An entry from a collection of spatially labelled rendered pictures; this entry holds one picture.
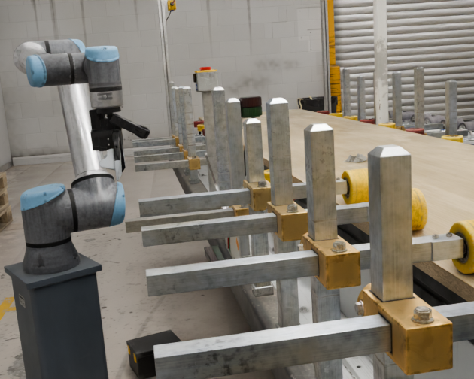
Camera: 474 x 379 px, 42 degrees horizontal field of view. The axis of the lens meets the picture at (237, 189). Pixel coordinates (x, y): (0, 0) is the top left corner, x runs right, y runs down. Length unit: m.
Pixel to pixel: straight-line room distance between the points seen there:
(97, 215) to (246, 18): 7.47
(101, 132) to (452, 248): 1.10
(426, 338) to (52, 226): 1.64
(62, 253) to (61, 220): 0.11
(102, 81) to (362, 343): 1.25
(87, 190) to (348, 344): 1.60
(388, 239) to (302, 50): 8.89
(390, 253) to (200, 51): 8.72
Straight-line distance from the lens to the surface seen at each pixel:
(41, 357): 2.21
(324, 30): 4.39
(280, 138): 1.14
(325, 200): 0.92
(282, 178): 1.15
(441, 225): 1.27
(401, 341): 0.66
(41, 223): 2.13
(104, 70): 1.76
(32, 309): 2.15
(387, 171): 0.67
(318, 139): 0.90
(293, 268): 0.89
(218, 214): 1.62
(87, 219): 2.15
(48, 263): 2.15
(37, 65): 1.86
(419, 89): 3.09
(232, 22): 9.39
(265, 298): 1.46
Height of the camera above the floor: 1.23
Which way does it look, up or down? 11 degrees down
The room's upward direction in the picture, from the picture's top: 4 degrees counter-clockwise
